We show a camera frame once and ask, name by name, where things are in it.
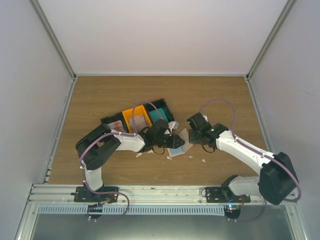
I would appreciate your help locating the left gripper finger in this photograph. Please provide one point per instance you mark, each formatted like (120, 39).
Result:
(177, 139)
(179, 143)

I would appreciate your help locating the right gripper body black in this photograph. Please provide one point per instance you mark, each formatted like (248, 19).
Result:
(194, 139)

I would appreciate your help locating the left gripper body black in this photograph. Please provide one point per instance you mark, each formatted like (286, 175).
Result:
(158, 141)

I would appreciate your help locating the beige card holder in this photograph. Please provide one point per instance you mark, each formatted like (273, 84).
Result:
(184, 134)

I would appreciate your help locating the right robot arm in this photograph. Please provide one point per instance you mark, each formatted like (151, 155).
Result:
(276, 177)

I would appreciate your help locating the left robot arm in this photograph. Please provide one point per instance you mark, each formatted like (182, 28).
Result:
(100, 144)

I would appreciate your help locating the white pink card stack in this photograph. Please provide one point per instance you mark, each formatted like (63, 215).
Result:
(140, 123)

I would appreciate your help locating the red white card stack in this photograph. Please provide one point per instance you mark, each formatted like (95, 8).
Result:
(117, 126)

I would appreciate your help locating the orange bin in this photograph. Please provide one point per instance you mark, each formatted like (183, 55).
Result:
(139, 110)

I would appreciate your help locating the black bin right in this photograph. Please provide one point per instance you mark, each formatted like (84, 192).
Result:
(160, 103)

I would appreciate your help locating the black bin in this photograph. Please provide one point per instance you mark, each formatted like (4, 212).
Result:
(112, 118)
(160, 103)

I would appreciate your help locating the black bin left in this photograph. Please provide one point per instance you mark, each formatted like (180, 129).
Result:
(112, 118)

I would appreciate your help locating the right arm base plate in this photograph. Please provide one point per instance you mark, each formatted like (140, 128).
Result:
(220, 194)

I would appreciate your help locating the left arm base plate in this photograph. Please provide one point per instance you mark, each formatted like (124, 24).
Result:
(83, 195)

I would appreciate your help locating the grey slotted cable duct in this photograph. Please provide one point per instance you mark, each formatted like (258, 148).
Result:
(194, 210)

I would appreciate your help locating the aluminium rail frame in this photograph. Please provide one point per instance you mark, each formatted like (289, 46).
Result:
(146, 195)

